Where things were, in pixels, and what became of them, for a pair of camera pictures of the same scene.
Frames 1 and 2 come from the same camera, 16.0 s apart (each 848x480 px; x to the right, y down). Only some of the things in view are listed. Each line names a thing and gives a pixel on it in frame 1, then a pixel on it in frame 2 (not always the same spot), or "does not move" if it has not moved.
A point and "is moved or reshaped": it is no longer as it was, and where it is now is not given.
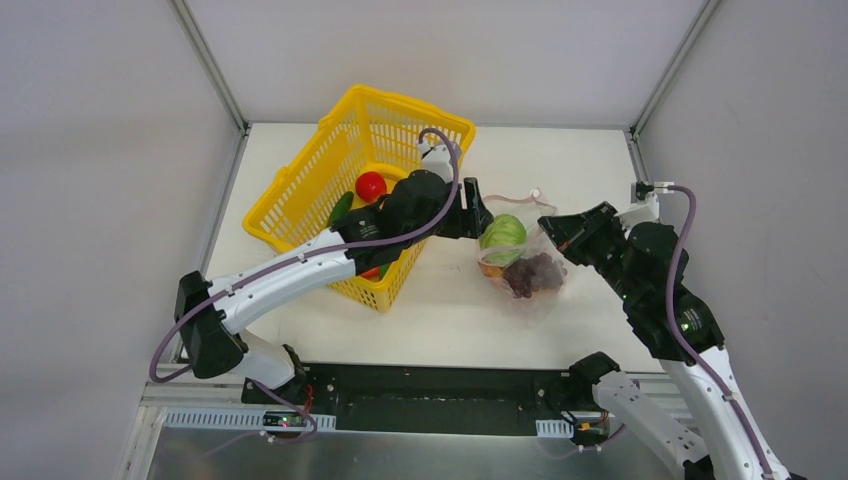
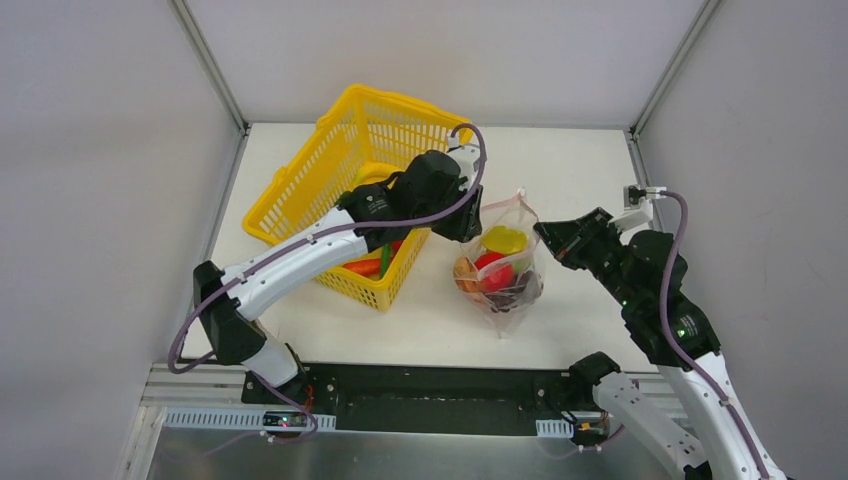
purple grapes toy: x=539 y=272 → x=528 y=288
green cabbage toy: x=503 y=241 → x=521 y=265
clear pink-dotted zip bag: x=518 y=259 is moved or reshaped
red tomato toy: x=370 y=185 is moved or reshaped
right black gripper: x=580 y=234 does not move
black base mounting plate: x=382 y=397 does not move
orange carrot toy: x=373 y=273 does not move
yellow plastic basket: x=365 y=143 does not move
